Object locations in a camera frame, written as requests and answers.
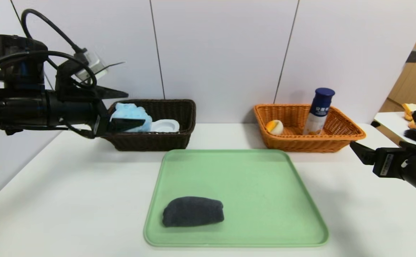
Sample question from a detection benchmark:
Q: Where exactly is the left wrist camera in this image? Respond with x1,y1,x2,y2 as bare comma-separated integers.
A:
74,52,108,82

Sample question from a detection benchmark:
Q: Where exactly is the white tape roll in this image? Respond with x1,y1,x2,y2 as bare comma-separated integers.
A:
150,119,181,133

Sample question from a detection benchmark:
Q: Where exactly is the yellow toy bread slice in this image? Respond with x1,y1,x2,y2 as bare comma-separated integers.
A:
401,104,416,120

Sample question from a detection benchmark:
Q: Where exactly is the black left camera cable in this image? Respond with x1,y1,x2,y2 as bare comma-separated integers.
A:
21,9,87,57

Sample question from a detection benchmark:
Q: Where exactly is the light wooden cabinet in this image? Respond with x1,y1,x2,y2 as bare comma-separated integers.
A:
377,4,416,114

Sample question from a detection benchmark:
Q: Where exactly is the orange wicker basket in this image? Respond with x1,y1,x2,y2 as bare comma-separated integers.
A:
253,104,366,153

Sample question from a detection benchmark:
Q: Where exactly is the white bun with orange top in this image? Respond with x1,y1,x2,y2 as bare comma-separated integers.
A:
266,120,284,136

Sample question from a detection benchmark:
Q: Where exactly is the white side table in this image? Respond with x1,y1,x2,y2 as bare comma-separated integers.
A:
373,106,416,150

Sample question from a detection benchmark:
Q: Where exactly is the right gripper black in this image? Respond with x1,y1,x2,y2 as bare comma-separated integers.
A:
349,141,416,203

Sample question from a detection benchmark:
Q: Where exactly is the dark grey rolled towel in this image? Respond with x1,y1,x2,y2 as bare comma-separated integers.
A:
162,196,225,227

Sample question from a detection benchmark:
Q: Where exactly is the white bottle with blue cap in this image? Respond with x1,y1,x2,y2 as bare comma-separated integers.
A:
303,88,335,136

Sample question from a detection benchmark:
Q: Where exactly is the light green plastic tray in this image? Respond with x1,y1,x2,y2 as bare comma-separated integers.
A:
144,149,329,247

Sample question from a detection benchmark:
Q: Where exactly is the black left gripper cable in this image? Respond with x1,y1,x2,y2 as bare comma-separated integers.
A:
0,51,98,90

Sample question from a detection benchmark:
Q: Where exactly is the light blue bath loofah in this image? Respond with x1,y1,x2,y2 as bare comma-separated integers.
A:
110,103,153,133

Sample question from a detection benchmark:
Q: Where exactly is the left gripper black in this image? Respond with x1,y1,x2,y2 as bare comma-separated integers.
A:
46,85,147,138

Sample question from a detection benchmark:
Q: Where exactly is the dark brown wicker basket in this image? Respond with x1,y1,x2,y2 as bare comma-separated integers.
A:
101,99,197,152

